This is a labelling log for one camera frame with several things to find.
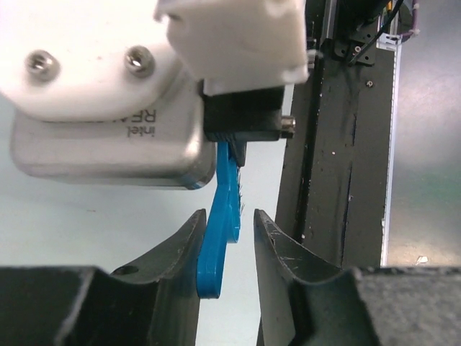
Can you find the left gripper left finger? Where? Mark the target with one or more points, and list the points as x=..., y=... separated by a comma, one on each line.
x=150, y=301

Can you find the white slotted cable duct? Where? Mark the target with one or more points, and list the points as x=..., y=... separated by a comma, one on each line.
x=391, y=43

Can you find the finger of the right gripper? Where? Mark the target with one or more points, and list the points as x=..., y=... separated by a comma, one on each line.
x=241, y=117

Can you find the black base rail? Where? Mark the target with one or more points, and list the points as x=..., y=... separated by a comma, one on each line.
x=334, y=175

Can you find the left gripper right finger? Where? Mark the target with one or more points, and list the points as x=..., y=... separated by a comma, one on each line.
x=305, y=300

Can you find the blue hand brush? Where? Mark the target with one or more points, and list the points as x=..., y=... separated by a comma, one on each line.
x=223, y=225

